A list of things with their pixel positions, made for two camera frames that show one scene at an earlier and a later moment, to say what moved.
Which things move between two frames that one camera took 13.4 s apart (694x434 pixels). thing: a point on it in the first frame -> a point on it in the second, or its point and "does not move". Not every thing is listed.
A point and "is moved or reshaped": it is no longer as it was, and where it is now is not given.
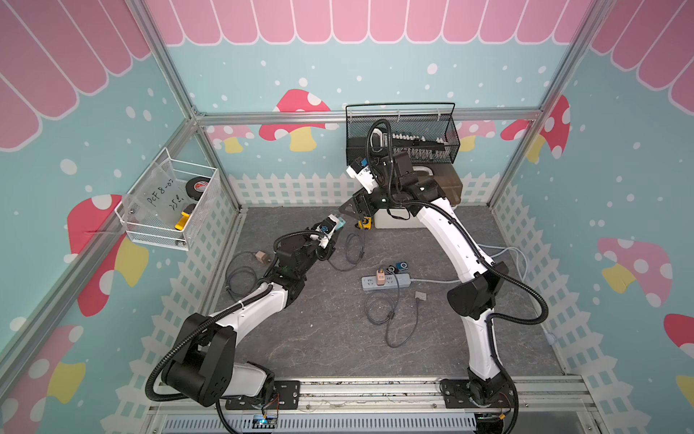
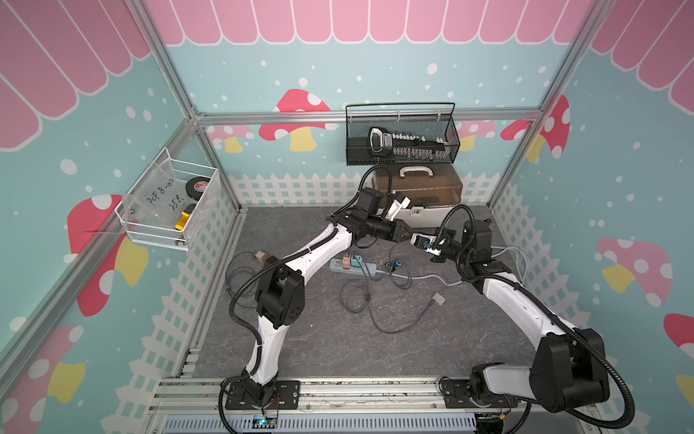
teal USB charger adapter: [341, 222] is moved or reshaped
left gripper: [328, 251] -> [396, 230]
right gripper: [361, 196] -> [441, 259]
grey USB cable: [419, 296] -> [368, 306]
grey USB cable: [248, 251] is moved or reshaped
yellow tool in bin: [182, 221] does not move
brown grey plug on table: [262, 257] does not move
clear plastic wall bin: [168, 202] does not move
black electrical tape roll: [195, 186] does not move
